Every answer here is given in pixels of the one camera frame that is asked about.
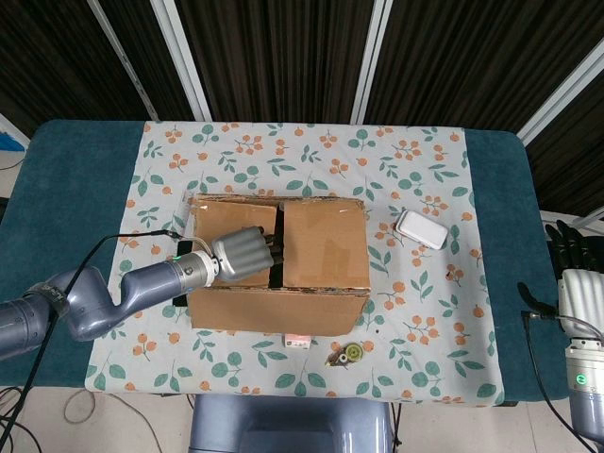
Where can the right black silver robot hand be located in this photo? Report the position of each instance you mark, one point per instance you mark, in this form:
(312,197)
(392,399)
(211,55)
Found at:
(582,297)

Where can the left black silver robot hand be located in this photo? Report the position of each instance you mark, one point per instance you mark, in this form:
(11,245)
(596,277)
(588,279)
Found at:
(240,257)

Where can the brown cardboard box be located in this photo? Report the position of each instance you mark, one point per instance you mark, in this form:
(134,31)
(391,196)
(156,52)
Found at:
(325,245)

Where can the black smartphone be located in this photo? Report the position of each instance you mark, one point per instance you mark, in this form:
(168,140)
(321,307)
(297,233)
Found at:
(184,247)

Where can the pink tissue pack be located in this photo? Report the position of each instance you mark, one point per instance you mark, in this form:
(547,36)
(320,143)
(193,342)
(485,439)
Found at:
(297,340)

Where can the floral leaf print tablecloth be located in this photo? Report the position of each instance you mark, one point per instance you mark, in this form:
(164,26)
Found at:
(307,156)

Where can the grey-blue robot torso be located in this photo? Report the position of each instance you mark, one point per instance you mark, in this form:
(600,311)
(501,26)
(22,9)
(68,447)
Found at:
(283,424)

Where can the white rectangular plastic case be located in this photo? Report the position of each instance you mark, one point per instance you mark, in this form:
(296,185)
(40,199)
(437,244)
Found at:
(422,230)

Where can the teal plush table cover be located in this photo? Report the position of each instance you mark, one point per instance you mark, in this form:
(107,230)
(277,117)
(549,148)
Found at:
(71,179)

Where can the blue bristly object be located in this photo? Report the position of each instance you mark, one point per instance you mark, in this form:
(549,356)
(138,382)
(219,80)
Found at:
(9,141)

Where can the white metal frame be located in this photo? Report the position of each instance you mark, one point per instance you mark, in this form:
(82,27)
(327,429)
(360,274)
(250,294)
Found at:
(561,216)

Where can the wide white partition post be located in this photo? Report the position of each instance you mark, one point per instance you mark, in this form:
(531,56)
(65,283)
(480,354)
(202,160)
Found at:
(561,100)
(184,61)
(370,61)

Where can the thin white partition post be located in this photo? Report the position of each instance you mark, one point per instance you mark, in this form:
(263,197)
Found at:
(127,61)

